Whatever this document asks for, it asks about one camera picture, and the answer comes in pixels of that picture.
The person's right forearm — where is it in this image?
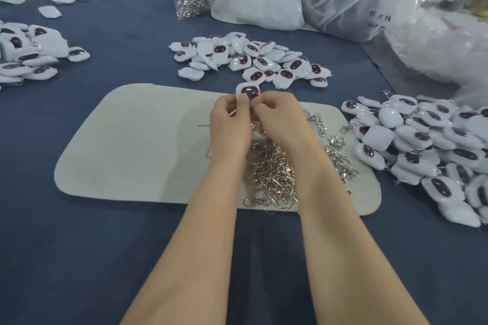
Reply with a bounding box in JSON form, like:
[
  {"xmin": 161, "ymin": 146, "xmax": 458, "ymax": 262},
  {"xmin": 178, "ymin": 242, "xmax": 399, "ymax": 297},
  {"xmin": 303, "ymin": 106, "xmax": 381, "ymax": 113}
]
[{"xmin": 296, "ymin": 153, "xmax": 430, "ymax": 325}]

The pile of finished fobs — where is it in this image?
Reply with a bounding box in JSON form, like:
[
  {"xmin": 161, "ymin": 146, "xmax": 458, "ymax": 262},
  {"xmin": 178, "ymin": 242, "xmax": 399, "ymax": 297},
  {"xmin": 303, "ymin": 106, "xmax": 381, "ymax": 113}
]
[{"xmin": 340, "ymin": 92, "xmax": 488, "ymax": 228}]

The white charm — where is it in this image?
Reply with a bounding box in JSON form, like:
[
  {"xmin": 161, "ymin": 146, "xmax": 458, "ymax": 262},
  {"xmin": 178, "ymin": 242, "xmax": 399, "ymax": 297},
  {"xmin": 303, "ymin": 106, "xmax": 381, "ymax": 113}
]
[{"xmin": 235, "ymin": 82, "xmax": 262, "ymax": 103}]

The person's left hand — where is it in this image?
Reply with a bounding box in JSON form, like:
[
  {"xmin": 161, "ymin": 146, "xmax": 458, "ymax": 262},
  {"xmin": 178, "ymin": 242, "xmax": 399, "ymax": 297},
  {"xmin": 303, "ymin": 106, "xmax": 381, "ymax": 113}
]
[{"xmin": 209, "ymin": 92, "xmax": 254, "ymax": 166}]

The cream felt work mat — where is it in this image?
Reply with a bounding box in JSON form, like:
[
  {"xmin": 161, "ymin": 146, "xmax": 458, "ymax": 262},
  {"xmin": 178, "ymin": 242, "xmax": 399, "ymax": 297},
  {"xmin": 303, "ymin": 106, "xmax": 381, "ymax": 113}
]
[{"xmin": 54, "ymin": 82, "xmax": 382, "ymax": 216}]

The person's left forearm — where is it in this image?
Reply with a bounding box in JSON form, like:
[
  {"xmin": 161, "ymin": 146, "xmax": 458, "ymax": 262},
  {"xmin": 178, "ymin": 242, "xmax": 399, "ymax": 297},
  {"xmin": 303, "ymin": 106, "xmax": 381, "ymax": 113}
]
[{"xmin": 120, "ymin": 157, "xmax": 243, "ymax": 325}]

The pile of metal clasps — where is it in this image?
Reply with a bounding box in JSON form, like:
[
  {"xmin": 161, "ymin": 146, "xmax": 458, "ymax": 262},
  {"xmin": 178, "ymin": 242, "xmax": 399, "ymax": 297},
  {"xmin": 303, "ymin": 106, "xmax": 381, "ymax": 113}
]
[{"xmin": 242, "ymin": 110, "xmax": 359, "ymax": 211}]

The crumpled clear plastic bag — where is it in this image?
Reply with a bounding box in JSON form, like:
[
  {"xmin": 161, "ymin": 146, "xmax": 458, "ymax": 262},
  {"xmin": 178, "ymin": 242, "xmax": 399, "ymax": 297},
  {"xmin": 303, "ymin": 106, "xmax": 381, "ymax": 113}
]
[{"xmin": 385, "ymin": 7, "xmax": 488, "ymax": 109}]

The thin red thread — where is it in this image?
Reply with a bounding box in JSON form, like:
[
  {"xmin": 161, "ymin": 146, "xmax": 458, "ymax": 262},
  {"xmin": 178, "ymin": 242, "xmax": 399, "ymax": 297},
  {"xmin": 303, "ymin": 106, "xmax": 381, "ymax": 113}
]
[{"xmin": 197, "ymin": 123, "xmax": 215, "ymax": 160}]

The person's right hand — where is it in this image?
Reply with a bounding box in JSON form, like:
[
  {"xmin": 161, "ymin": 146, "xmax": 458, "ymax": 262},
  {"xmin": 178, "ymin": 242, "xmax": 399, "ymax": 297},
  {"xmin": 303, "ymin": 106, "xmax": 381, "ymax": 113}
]
[{"xmin": 252, "ymin": 91, "xmax": 321, "ymax": 164}]

